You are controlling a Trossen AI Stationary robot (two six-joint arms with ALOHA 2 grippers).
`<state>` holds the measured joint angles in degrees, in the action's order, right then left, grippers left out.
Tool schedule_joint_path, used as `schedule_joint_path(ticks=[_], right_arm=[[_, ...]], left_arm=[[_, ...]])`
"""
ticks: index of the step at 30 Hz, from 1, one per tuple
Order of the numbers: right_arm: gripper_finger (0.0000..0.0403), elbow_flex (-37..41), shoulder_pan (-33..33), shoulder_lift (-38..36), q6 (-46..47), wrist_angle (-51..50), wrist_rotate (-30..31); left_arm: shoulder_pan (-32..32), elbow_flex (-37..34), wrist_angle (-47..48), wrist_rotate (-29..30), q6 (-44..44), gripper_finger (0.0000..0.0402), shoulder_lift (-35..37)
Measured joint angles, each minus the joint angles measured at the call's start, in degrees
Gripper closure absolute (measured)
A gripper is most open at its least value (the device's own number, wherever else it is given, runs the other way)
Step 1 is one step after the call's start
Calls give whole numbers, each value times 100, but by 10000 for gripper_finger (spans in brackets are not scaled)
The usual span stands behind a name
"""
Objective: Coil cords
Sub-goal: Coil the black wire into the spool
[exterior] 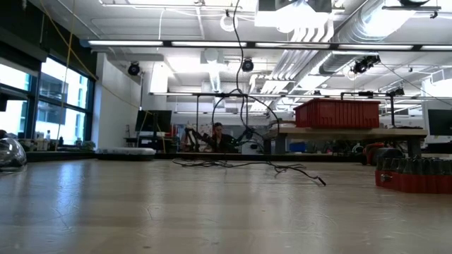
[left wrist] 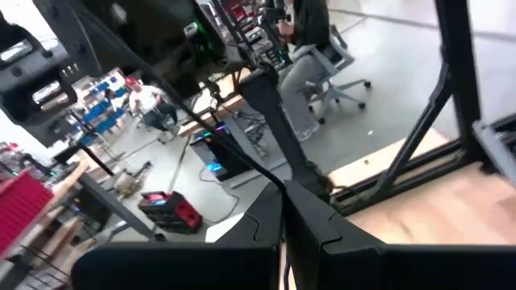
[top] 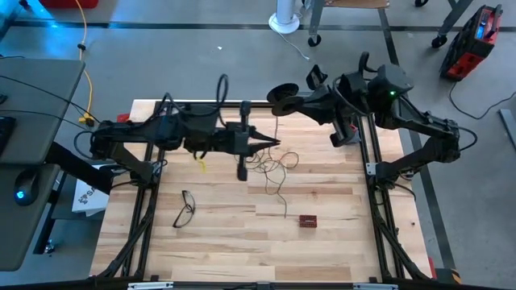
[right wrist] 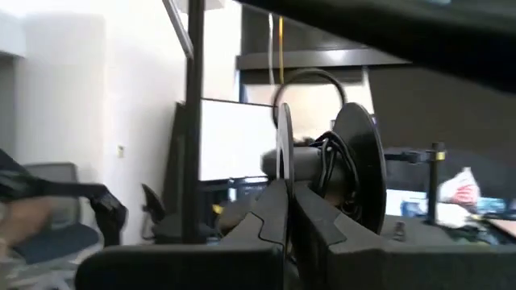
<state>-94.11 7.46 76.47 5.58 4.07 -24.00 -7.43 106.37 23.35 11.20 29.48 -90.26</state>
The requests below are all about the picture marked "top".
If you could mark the grey cart leg with caster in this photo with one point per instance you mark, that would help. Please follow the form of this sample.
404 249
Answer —
455 16

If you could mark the red bin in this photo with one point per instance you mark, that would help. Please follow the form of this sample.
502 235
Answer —
68 3

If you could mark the yellow tag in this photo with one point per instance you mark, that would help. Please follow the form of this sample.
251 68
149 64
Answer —
201 166

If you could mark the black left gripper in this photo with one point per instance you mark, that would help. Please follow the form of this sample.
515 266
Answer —
201 139

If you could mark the red corner clamp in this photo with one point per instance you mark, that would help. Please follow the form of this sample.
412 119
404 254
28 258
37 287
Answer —
122 118

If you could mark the black diagonal strut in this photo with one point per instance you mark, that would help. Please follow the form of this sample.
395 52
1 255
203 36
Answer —
94 179

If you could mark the black caster wheel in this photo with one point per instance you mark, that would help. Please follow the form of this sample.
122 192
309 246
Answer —
421 2

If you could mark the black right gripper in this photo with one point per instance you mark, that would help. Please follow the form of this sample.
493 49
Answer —
328 106

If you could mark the white pole base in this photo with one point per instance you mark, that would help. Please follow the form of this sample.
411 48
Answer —
284 20

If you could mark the black eyeglasses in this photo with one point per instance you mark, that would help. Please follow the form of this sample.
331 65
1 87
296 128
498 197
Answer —
188 200

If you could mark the black computer mouse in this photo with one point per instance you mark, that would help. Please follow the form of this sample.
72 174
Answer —
29 183

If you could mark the black desk leg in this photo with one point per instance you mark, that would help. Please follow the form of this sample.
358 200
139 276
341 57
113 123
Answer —
44 229

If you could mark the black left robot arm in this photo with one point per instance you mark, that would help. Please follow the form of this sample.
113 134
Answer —
129 131

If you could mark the red bit holder block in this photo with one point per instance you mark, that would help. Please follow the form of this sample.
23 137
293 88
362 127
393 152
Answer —
308 221

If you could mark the wooden top rolling table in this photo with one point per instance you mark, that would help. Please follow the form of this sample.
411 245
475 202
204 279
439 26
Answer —
316 20

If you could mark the red black tool case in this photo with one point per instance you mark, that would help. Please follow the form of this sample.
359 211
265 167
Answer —
471 44

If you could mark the grey side table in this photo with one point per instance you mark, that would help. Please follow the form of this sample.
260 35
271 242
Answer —
36 102

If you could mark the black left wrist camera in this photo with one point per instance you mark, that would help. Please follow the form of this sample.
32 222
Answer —
226 142

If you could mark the grey red plastic piece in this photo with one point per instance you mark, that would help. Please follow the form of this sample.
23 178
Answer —
355 135

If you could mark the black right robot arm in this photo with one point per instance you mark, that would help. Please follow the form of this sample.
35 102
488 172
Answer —
427 117

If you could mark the white printed box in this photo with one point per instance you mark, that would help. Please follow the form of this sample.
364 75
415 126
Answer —
86 201

